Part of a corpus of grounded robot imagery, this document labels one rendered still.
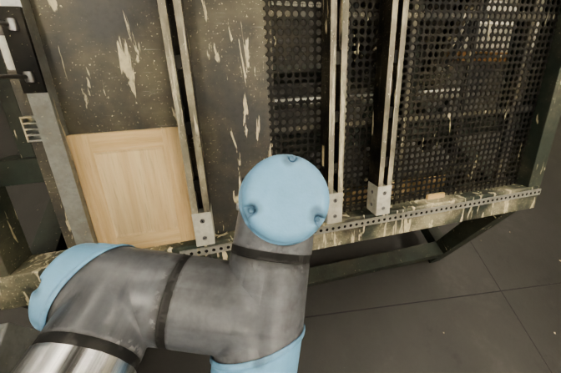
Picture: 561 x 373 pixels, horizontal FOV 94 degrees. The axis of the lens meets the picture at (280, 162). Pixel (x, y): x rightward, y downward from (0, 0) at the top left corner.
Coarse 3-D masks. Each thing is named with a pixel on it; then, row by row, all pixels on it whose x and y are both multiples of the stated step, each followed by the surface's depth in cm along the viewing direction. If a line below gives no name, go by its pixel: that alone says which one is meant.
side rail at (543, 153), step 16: (560, 16) 105; (560, 32) 105; (560, 48) 106; (560, 64) 107; (544, 80) 112; (560, 80) 109; (544, 96) 113; (560, 96) 111; (544, 112) 114; (560, 112) 114; (544, 128) 114; (528, 144) 121; (544, 144) 117; (528, 160) 122; (544, 160) 120; (528, 176) 122
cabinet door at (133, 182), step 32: (160, 128) 81; (96, 160) 79; (128, 160) 81; (160, 160) 83; (96, 192) 81; (128, 192) 84; (160, 192) 86; (96, 224) 84; (128, 224) 87; (160, 224) 89; (192, 224) 92
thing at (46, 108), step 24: (0, 0) 62; (24, 0) 64; (48, 72) 70; (48, 96) 69; (48, 120) 71; (48, 144) 73; (72, 168) 76; (72, 192) 77; (72, 216) 79; (96, 240) 85
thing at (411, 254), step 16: (48, 208) 107; (48, 224) 102; (464, 224) 157; (480, 224) 147; (48, 240) 98; (64, 240) 102; (432, 240) 184; (448, 240) 170; (464, 240) 160; (368, 256) 170; (384, 256) 170; (400, 256) 172; (416, 256) 173; (432, 256) 175; (320, 272) 160; (336, 272) 161; (352, 272) 162; (368, 272) 168
